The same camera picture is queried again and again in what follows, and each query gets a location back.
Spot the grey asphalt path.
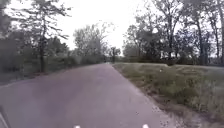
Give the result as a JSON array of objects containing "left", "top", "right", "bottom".
[{"left": 0, "top": 62, "right": 181, "bottom": 128}]

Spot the grass verge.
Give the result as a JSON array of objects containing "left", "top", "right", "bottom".
[{"left": 112, "top": 62, "right": 224, "bottom": 125}]

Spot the tall tree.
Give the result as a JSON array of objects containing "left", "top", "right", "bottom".
[{"left": 13, "top": 0, "right": 73, "bottom": 74}]

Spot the bushes and undergrowth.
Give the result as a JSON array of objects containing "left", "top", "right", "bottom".
[{"left": 0, "top": 19, "right": 123, "bottom": 86}]

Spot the row of trees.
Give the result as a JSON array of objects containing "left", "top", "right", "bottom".
[{"left": 121, "top": 0, "right": 224, "bottom": 67}]

